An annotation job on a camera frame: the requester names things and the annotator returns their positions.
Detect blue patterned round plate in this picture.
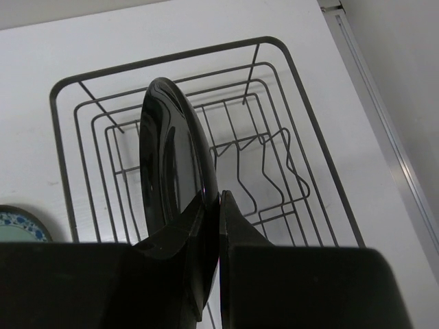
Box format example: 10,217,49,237
1,205,53,243

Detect aluminium side rail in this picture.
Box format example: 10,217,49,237
320,0,439,253

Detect black round plate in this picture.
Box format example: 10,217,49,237
137,77,221,311

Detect grey wire dish rack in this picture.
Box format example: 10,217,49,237
49,36,365,247

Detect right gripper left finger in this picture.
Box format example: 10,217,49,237
1,197,204,328

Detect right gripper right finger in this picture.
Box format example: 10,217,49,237
219,191,412,328

